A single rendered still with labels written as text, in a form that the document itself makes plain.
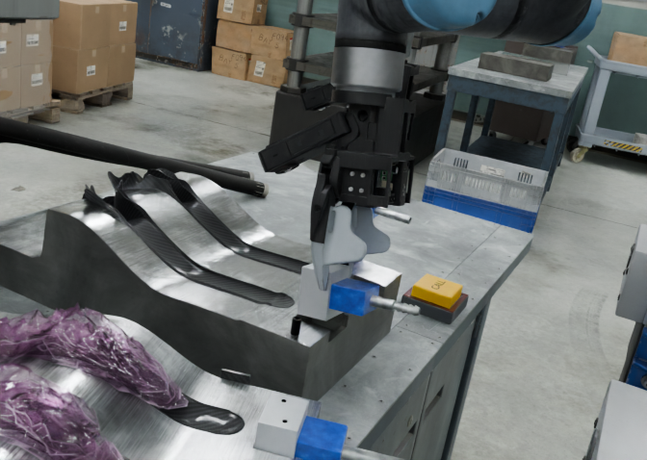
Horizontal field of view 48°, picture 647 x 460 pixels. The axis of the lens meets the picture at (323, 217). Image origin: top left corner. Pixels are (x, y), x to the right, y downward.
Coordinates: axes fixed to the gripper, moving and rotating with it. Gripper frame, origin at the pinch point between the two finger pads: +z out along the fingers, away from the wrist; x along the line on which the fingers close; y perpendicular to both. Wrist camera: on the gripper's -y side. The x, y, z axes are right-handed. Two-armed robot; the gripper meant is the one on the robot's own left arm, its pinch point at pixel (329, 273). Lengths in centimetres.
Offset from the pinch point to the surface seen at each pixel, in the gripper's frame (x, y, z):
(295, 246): 16.7, -13.3, 1.4
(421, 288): 29.1, 1.6, 6.7
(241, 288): 0.9, -11.9, 4.2
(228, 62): 565, -393, -55
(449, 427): 82, -5, 50
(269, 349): -6.6, -3.2, 7.8
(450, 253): 56, -2, 6
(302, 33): 359, -200, -65
